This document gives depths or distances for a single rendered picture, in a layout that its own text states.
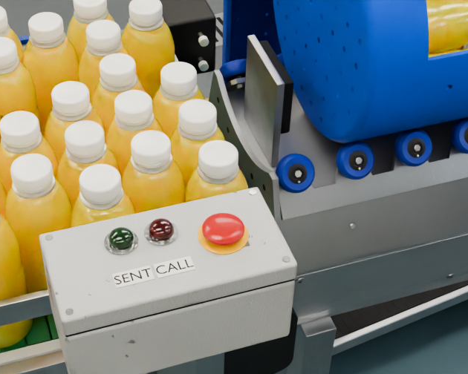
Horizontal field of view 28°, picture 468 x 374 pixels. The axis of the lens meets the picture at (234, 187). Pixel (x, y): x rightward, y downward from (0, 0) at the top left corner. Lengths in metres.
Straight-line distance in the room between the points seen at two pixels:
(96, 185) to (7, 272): 0.12
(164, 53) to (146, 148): 0.23
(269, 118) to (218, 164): 0.21
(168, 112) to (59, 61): 0.16
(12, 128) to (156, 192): 0.16
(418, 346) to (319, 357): 0.78
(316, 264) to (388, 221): 0.10
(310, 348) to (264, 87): 0.44
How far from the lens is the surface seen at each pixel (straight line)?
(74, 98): 0.98
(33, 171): 0.90
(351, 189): 1.10
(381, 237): 1.16
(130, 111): 0.96
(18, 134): 0.94
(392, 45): 0.96
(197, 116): 0.95
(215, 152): 0.91
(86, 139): 0.93
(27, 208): 0.91
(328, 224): 1.11
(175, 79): 1.00
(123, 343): 0.79
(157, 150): 0.91
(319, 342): 1.36
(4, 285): 0.92
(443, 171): 1.15
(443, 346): 2.16
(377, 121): 1.01
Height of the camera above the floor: 1.68
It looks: 44 degrees down
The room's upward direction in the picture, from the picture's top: 2 degrees clockwise
